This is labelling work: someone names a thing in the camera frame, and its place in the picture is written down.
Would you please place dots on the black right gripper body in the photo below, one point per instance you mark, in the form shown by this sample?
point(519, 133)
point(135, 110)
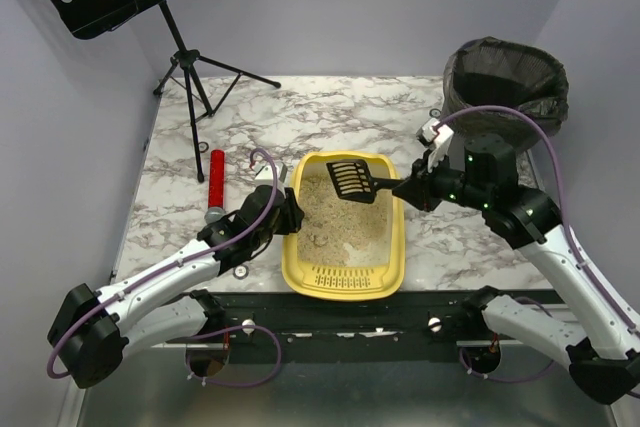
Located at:
point(420, 187)

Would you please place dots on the black trash bag liner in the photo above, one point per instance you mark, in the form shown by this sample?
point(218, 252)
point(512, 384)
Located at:
point(495, 72)

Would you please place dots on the round marker front left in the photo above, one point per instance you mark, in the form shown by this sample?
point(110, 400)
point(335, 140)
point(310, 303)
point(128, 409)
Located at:
point(240, 272)

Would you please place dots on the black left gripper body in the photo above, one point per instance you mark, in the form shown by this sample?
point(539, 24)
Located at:
point(290, 211)

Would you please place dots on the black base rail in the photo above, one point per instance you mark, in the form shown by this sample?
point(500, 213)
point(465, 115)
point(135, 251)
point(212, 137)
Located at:
point(405, 326)

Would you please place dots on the beige cat litter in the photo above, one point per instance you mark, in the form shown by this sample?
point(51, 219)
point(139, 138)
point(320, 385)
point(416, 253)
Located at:
point(358, 233)

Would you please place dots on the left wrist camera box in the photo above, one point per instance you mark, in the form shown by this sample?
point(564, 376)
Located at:
point(265, 174)

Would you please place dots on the grey litter clump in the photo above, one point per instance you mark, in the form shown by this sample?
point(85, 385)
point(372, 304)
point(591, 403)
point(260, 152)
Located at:
point(318, 240)

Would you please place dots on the black slotted litter scoop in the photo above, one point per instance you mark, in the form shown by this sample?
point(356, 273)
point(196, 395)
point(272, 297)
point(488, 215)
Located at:
point(352, 181)

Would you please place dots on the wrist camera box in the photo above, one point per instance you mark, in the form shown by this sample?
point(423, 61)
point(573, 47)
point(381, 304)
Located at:
point(436, 137)
point(265, 174)

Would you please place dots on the yellow plastic litter box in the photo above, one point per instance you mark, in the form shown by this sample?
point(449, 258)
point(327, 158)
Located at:
point(347, 283)

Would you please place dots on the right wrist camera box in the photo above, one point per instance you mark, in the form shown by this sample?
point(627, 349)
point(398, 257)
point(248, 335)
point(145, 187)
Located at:
point(436, 137)

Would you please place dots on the red cylinder tool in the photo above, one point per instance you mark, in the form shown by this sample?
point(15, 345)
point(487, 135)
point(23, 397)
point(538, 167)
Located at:
point(215, 208)

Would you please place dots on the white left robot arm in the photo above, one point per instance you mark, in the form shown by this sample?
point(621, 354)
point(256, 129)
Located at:
point(95, 330)

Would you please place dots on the grey ribbed trash can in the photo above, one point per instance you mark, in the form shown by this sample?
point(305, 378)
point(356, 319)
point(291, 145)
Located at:
point(467, 127)

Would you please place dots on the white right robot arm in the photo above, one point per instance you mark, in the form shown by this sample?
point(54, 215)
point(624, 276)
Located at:
point(602, 353)

